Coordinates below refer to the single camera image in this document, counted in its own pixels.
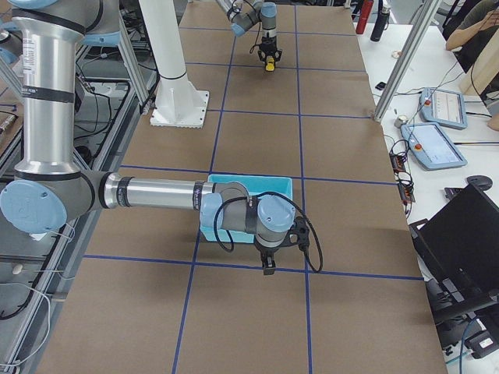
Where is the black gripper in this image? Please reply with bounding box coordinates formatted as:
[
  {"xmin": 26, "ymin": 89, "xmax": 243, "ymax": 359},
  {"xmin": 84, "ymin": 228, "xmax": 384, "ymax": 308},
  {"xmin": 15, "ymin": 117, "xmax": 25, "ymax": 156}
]
[
  {"xmin": 255, "ymin": 239, "xmax": 291, "ymax": 276},
  {"xmin": 257, "ymin": 37, "xmax": 281, "ymax": 62}
]

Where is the yellow beetle toy car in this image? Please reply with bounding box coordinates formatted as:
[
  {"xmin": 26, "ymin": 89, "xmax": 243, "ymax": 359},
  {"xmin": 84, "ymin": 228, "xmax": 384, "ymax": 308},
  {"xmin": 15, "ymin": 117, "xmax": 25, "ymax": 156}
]
[{"xmin": 264, "ymin": 56, "xmax": 275, "ymax": 72}]

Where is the light blue plastic bin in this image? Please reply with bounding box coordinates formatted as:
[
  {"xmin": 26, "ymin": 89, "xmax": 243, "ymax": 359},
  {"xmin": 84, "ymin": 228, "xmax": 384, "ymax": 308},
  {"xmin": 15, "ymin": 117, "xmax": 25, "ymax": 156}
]
[{"xmin": 200, "ymin": 174, "xmax": 293, "ymax": 244}]

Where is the red bottle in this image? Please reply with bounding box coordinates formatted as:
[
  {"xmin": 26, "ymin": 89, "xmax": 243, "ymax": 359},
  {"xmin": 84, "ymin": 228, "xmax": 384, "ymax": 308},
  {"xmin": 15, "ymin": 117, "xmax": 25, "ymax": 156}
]
[{"xmin": 356, "ymin": 0, "xmax": 374, "ymax": 35}]

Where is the black bottle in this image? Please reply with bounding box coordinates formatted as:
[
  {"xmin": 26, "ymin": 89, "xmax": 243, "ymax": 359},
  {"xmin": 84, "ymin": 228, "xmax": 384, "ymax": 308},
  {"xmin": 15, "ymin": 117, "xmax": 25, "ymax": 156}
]
[{"xmin": 370, "ymin": 4, "xmax": 391, "ymax": 42}]

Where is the small metal cylinder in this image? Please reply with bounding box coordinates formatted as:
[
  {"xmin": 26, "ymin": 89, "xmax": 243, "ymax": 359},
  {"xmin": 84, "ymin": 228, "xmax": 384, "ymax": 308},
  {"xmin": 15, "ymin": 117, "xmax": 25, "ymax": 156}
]
[{"xmin": 394, "ymin": 115, "xmax": 409, "ymax": 129}]

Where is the far teach pendant tablet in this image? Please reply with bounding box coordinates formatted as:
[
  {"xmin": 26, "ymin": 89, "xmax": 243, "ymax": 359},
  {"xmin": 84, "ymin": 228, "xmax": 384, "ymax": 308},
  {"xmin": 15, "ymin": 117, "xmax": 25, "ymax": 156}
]
[{"xmin": 419, "ymin": 87, "xmax": 468, "ymax": 130}]

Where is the teach pendant tablet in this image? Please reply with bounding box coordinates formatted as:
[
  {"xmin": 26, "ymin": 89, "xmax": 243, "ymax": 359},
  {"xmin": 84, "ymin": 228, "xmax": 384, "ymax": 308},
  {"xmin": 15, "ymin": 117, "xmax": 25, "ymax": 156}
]
[
  {"xmin": 419, "ymin": 87, "xmax": 468, "ymax": 130},
  {"xmin": 400, "ymin": 122, "xmax": 468, "ymax": 171}
]

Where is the black monitor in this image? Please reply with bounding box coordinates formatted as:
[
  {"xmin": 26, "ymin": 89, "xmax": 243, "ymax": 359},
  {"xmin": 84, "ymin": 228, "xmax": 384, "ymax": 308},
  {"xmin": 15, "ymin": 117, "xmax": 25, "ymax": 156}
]
[{"xmin": 409, "ymin": 184, "xmax": 498, "ymax": 329}]

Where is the near teach pendant tablet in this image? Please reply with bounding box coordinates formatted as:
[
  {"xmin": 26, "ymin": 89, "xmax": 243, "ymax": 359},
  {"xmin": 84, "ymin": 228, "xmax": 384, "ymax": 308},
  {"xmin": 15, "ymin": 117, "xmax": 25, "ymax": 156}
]
[{"xmin": 400, "ymin": 122, "xmax": 468, "ymax": 171}]

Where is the seated person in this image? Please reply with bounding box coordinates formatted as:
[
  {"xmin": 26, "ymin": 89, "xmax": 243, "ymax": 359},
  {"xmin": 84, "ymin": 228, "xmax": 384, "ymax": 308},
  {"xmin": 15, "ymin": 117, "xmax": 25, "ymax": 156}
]
[{"xmin": 445, "ymin": 1, "xmax": 498, "ymax": 72}]

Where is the black computer mouse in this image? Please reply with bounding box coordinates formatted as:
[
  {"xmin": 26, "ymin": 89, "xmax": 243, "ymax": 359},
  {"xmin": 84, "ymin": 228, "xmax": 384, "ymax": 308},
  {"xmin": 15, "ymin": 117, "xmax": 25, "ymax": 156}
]
[{"xmin": 466, "ymin": 175, "xmax": 493, "ymax": 191}]

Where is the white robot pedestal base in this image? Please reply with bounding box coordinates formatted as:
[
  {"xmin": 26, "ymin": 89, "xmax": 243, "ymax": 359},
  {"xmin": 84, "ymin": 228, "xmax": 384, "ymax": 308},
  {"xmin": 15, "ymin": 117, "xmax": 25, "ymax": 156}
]
[{"xmin": 140, "ymin": 0, "xmax": 210, "ymax": 129}]

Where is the aluminium frame post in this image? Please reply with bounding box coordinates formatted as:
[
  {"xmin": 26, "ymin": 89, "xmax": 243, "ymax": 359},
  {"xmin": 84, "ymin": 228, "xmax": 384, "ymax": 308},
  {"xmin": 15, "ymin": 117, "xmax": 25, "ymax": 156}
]
[{"xmin": 373, "ymin": 0, "xmax": 441, "ymax": 122}]

